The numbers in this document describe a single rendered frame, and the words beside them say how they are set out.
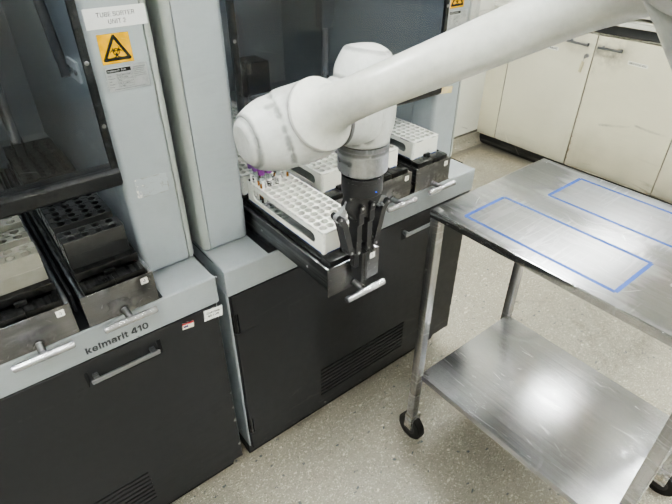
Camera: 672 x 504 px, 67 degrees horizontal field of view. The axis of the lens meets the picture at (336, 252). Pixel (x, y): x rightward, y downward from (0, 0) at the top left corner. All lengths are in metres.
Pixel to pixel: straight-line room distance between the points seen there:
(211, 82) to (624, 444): 1.29
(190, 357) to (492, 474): 0.96
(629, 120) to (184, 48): 2.57
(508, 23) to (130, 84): 0.64
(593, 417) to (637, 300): 0.58
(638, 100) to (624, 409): 1.92
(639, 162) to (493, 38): 2.62
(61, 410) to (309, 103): 0.79
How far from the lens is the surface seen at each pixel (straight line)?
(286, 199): 1.11
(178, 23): 1.02
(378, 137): 0.84
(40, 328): 1.04
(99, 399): 1.19
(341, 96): 0.65
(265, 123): 0.69
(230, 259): 1.16
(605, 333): 2.28
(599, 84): 3.22
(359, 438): 1.71
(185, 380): 1.26
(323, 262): 1.01
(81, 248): 1.07
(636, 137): 3.19
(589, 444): 1.50
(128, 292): 1.05
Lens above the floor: 1.40
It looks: 35 degrees down
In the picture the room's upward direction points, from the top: straight up
